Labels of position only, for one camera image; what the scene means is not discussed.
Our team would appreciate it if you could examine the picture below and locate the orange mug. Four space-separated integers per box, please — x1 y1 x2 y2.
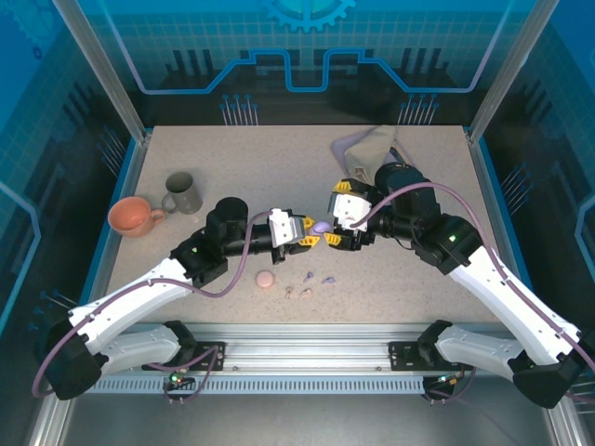
108 196 167 239

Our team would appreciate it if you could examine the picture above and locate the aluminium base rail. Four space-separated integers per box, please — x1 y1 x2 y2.
134 321 512 378

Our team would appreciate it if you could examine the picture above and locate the lilac plastic tray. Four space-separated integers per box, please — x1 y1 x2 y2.
330 131 396 180

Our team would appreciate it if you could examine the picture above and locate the grey mug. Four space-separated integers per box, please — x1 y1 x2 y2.
161 171 204 215

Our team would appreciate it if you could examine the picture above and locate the aluminium frame post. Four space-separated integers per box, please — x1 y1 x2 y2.
51 0 153 143
467 0 559 143

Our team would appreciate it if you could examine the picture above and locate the beige cloth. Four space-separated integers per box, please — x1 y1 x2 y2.
346 125 402 183

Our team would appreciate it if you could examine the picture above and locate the slotted grey cable duct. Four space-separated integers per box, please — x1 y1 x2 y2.
90 374 431 396

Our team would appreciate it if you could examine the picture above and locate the short purple base cable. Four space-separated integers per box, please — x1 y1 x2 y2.
160 342 220 406
421 357 479 406

